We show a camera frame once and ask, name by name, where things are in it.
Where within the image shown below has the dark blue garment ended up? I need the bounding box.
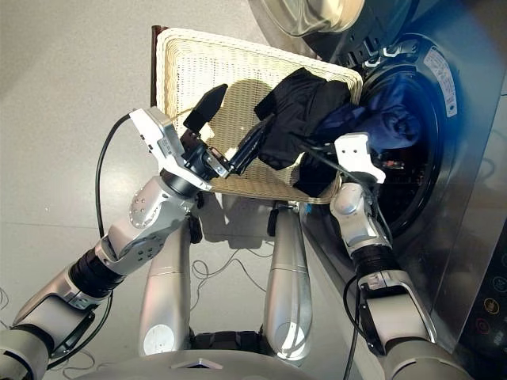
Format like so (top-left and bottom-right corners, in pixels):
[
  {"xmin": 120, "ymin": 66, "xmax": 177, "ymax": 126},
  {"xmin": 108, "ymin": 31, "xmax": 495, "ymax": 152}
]
[{"xmin": 316, "ymin": 74, "xmax": 423, "ymax": 155}]

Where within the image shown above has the black garment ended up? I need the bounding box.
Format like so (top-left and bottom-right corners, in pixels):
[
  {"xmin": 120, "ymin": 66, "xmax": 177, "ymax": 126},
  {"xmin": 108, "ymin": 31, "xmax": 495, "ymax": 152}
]
[{"xmin": 253, "ymin": 66, "xmax": 353, "ymax": 199}]

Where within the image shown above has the pale woven basket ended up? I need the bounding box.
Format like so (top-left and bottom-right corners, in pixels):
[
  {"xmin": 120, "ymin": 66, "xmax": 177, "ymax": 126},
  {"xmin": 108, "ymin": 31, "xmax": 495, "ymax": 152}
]
[{"xmin": 155, "ymin": 27, "xmax": 364, "ymax": 206}]

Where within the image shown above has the grey washing machine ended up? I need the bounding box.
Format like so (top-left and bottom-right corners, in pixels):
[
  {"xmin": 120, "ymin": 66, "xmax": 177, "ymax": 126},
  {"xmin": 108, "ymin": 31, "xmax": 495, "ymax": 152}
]
[{"xmin": 299, "ymin": 0, "xmax": 507, "ymax": 380}]

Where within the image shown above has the round glass washing machine door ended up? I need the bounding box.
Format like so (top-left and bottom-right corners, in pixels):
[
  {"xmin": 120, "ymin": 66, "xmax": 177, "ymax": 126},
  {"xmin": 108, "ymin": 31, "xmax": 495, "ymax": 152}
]
[{"xmin": 247, "ymin": 0, "xmax": 421, "ymax": 52}]

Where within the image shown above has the white warning sticker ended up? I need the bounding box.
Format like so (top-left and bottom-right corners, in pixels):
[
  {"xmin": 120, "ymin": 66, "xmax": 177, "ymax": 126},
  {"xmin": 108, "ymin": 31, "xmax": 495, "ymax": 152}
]
[{"xmin": 422, "ymin": 46, "xmax": 459, "ymax": 119}]

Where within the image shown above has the black metal door hinge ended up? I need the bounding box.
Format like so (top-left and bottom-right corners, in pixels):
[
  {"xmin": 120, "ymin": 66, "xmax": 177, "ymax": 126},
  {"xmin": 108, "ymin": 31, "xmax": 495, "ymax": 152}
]
[{"xmin": 336, "ymin": 37, "xmax": 403, "ymax": 68}]

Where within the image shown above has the silver robot torso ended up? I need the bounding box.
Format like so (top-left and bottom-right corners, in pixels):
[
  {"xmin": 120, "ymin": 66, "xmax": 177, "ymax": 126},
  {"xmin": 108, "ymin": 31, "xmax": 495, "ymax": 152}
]
[{"xmin": 74, "ymin": 330, "xmax": 318, "ymax": 380}]

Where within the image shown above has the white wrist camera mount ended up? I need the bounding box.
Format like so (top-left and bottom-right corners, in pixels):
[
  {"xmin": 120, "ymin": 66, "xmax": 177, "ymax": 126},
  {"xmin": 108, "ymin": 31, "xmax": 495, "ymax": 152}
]
[
  {"xmin": 129, "ymin": 106, "xmax": 213, "ymax": 193},
  {"xmin": 334, "ymin": 133, "xmax": 387, "ymax": 185}
]

